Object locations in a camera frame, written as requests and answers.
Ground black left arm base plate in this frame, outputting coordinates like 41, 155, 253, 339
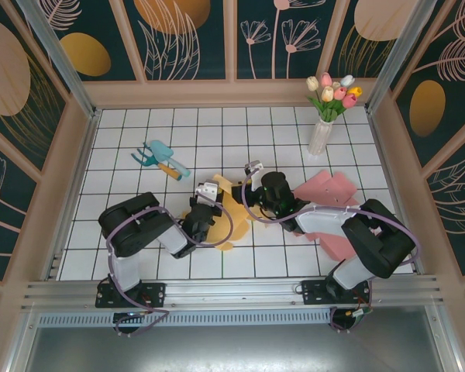
95, 281, 167, 310

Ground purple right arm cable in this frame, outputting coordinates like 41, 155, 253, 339
242, 172, 418, 334

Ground slotted grey cable tray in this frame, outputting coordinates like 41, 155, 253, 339
36, 308, 333, 329

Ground pink paper box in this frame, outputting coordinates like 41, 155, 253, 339
293, 169, 360, 261

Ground yellow paper box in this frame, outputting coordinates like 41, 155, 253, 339
177, 173, 253, 253

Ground artificial tulip bouquet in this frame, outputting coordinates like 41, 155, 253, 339
305, 71, 363, 124

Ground grey metal sheet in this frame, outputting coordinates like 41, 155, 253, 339
22, 325, 450, 372

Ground coloured connector wires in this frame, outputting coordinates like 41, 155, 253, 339
343, 296, 374, 322

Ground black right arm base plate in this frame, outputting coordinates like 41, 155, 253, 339
301, 278, 373, 308

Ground teal toy rake orange handle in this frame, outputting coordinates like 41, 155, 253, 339
130, 142, 182, 182

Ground aluminium frame post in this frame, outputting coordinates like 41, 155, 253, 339
365, 0, 439, 114
15, 0, 102, 119

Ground white ribbed vase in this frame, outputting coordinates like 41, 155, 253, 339
308, 118, 335, 156

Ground light blue toy trowel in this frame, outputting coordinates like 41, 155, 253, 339
146, 139, 192, 179

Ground aluminium mounting rail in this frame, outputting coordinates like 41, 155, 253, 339
21, 274, 446, 313

